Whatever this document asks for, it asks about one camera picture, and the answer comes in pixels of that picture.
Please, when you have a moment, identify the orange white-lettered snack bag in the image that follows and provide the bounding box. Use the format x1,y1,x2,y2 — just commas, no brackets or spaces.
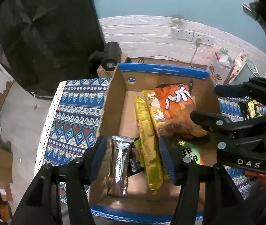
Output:
155,80,207,139

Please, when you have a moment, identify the light blue waste bin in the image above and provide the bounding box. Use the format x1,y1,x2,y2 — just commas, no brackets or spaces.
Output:
232,59,263,85

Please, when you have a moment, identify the silver foil snack pack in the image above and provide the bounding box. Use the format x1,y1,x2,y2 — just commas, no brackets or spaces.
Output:
109,136,134,197

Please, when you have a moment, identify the flattened cardboard packaging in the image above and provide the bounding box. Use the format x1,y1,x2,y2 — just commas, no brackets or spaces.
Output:
222,49,248,85

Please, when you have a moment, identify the small dark yellow snack pack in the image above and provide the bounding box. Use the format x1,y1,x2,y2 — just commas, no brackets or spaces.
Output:
238,100,264,120

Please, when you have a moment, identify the long gold biscuit pack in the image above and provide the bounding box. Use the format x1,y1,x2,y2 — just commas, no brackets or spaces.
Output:
142,88,171,137

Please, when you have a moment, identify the black fabric backdrop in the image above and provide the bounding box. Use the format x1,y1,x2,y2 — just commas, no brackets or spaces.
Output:
0,0,104,92

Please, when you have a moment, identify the white plug and cable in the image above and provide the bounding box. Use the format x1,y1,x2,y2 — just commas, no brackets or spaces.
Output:
190,38,204,69

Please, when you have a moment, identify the blue patterned tablecloth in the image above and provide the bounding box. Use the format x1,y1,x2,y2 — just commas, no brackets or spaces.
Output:
34,77,266,224

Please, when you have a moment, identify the open cardboard box blue rim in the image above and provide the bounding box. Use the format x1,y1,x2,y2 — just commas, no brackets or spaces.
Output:
88,63,220,224

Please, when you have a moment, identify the red white paper bag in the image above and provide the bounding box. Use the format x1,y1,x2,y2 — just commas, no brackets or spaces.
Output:
206,48,234,85

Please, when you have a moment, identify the white wall socket row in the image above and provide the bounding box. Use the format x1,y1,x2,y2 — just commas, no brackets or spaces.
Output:
171,28,215,46

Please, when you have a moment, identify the yellow cracker sleeve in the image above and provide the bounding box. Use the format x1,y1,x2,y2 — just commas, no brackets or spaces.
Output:
134,97,164,193

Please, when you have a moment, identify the small wooden block stand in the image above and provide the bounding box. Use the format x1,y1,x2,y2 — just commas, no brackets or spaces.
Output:
97,53,128,78

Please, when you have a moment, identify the orange green chip bag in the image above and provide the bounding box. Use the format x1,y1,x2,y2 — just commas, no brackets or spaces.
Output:
178,141,204,165

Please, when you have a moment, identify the black barcode snack pack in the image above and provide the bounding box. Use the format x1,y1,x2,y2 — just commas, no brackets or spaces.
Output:
127,138,145,177

